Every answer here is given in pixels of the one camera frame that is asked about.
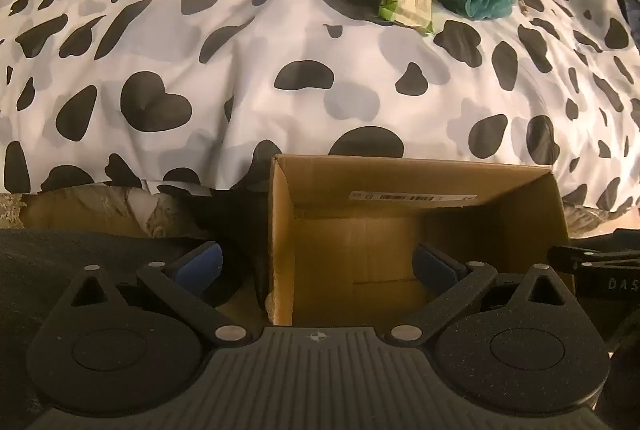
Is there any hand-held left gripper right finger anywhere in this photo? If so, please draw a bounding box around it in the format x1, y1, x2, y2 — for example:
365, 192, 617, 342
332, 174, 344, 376
385, 242, 574, 346

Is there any green wet wipes packet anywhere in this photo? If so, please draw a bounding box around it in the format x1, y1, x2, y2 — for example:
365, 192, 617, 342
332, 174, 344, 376
377, 0, 437, 36

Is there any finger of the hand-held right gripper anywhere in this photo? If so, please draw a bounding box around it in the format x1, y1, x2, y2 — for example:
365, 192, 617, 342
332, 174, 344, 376
546, 244, 640, 273

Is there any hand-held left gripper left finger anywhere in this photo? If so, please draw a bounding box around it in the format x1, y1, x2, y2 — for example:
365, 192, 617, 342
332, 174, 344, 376
67, 241, 251, 346

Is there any cow print blanket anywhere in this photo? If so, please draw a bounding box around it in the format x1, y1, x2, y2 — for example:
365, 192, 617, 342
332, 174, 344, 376
0, 0, 640, 215

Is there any dark cloth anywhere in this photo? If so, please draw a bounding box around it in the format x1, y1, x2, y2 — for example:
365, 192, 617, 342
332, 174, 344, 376
0, 229, 216, 430

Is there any brown cardboard box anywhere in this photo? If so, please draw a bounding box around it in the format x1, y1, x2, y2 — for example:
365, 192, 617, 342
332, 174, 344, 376
267, 153, 576, 328

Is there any floral patterned sheet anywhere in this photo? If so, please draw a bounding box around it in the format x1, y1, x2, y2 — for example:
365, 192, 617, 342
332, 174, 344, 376
0, 189, 216, 242

